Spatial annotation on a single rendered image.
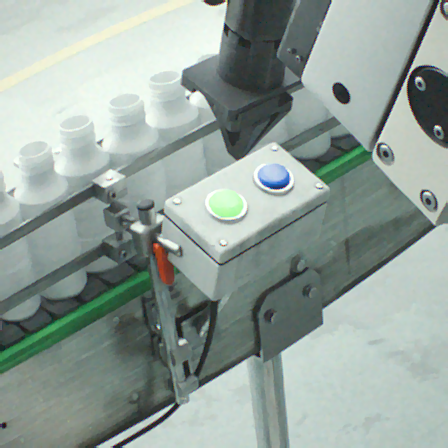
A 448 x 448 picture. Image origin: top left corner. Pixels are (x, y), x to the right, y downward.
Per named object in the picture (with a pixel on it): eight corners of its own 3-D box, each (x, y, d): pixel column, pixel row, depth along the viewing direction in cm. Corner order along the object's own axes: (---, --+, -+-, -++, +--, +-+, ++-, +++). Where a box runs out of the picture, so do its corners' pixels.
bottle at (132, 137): (117, 257, 135) (93, 117, 126) (120, 226, 140) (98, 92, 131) (175, 251, 135) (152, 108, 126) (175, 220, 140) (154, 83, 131)
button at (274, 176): (273, 167, 124) (275, 156, 123) (295, 185, 123) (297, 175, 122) (250, 180, 122) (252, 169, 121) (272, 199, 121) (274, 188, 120)
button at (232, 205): (226, 193, 121) (228, 182, 120) (248, 212, 120) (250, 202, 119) (201, 207, 119) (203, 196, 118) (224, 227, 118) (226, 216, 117)
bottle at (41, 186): (26, 288, 132) (-3, 153, 123) (68, 264, 135) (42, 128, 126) (55, 310, 127) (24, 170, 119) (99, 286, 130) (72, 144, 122)
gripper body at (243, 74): (176, 87, 106) (186, 21, 101) (264, 48, 112) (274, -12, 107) (228, 128, 103) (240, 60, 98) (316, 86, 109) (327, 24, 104)
